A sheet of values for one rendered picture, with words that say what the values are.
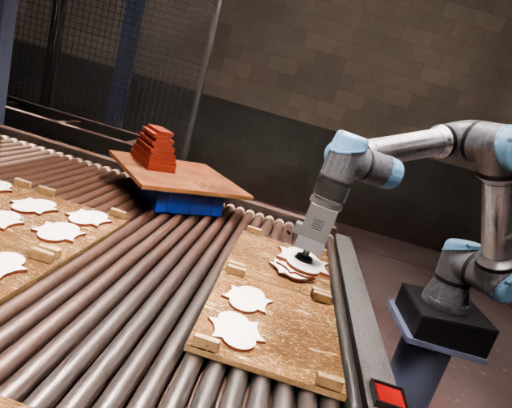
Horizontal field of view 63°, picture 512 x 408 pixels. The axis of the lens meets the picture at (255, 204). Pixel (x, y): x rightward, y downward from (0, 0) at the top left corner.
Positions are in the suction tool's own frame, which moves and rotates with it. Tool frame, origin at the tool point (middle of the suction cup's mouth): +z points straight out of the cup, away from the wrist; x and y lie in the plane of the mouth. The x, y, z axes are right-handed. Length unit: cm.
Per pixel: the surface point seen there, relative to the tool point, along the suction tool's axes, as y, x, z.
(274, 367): 14.1, 2.6, 18.7
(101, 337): 23.1, -32.2, 22.9
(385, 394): 7.4, 27.0, 17.7
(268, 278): -27.8, -7.3, 18.0
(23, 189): -29, -98, 23
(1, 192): -20, -98, 23
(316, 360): 5.7, 11.1, 17.9
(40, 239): -1, -67, 22
